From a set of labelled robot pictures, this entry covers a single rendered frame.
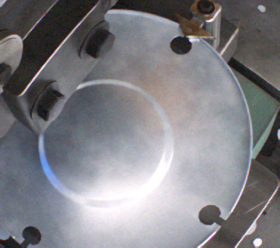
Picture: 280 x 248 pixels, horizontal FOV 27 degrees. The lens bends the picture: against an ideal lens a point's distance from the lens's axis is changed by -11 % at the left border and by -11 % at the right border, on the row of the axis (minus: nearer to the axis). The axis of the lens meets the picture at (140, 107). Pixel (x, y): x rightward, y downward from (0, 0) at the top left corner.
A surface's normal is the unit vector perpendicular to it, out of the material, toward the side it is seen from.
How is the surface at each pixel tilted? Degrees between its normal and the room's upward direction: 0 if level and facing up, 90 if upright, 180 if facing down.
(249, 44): 0
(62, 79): 90
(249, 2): 0
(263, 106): 0
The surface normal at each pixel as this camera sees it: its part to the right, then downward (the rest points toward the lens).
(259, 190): -0.06, -0.36
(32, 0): 0.80, 0.54
